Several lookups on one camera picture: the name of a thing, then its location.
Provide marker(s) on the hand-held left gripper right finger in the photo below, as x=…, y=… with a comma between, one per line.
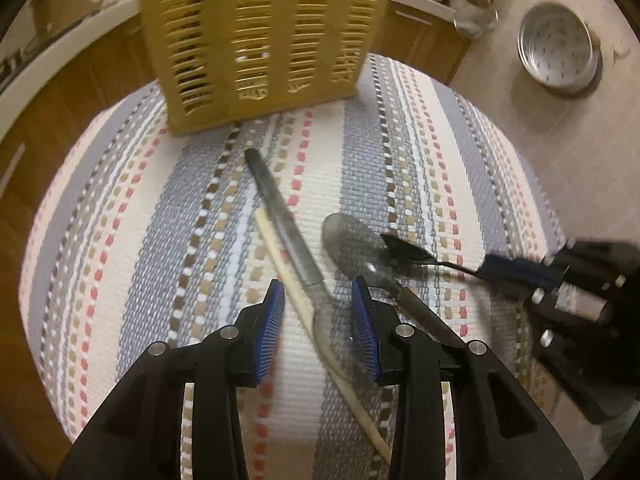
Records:
x=364, y=325

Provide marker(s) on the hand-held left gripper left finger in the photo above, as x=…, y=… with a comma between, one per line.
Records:
x=270, y=330

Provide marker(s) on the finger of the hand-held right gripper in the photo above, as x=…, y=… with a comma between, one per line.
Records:
x=505, y=266
x=585, y=370

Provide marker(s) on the wooden chopstick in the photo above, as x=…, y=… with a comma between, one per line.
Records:
x=280, y=265

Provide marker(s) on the black utensil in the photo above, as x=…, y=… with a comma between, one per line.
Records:
x=402, y=250

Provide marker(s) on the metal spoon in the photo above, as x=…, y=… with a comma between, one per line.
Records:
x=350, y=237
x=285, y=230

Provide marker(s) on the yellow slotted utensil basket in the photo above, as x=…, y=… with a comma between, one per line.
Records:
x=260, y=35

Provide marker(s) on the striped woven mat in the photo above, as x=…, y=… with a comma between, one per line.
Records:
x=150, y=240

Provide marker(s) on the round metal steamer tray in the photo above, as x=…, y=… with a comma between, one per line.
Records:
x=557, y=42

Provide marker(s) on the hanging metal ladle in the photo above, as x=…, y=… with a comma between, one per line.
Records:
x=472, y=22

